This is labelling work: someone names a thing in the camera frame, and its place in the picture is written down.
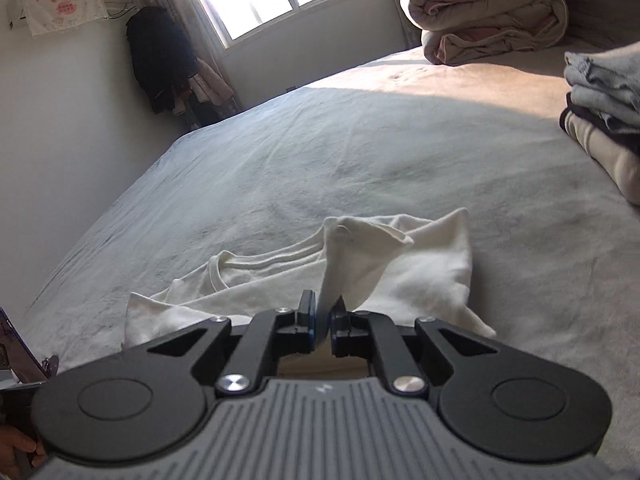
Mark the pink rolled quilt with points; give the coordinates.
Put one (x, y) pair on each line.
(490, 10)

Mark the bed with grey sheet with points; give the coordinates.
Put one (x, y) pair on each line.
(350, 160)

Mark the black folded garment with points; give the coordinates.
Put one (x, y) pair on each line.
(600, 127)

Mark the dark hanging coat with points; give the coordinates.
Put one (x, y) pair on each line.
(157, 55)

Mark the pink hanging garment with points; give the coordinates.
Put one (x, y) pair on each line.
(210, 82)

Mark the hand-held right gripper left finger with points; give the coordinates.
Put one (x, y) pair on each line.
(309, 327)

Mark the phone holder clamp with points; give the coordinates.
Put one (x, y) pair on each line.
(51, 365)

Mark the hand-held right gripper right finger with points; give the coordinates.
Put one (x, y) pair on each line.
(337, 330)

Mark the cream folded garment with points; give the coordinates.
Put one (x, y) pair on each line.
(620, 160)

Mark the white printed sweatshirt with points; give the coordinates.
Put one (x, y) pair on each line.
(425, 270)

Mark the person's left hand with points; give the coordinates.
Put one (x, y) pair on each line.
(20, 445)

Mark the wall unit with cloth cover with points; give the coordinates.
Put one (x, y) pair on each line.
(57, 7)

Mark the black phone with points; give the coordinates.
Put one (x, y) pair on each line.
(17, 347)

